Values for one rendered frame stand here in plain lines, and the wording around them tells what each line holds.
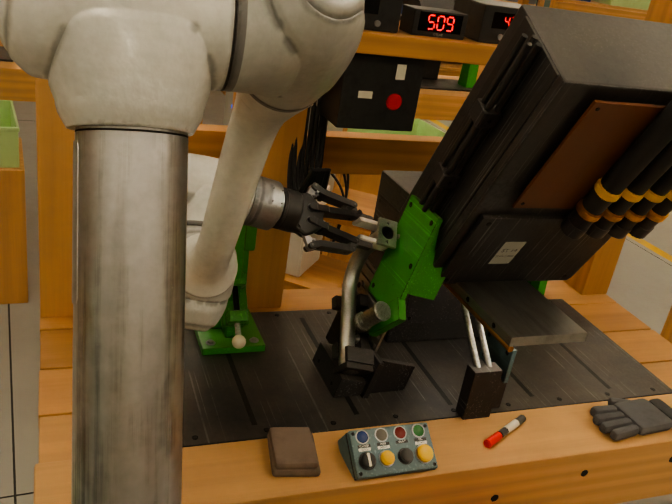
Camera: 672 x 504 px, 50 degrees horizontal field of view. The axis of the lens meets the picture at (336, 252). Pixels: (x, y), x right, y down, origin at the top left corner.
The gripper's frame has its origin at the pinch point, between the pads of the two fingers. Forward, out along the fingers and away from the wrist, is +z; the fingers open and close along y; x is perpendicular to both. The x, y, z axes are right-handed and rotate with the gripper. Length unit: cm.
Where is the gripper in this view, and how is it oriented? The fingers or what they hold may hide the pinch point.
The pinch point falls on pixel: (371, 233)
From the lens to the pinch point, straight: 137.8
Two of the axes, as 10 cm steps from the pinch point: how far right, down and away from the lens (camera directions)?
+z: 8.6, 2.2, 4.6
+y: 0.4, -9.2, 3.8
